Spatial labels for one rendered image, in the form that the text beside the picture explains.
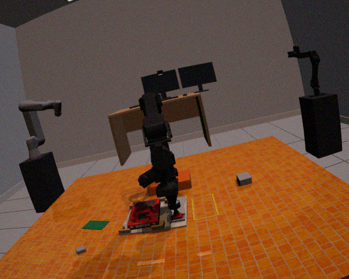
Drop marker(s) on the dark green rectangular mat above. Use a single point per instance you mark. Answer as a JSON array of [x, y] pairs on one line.
[[98, 225]]

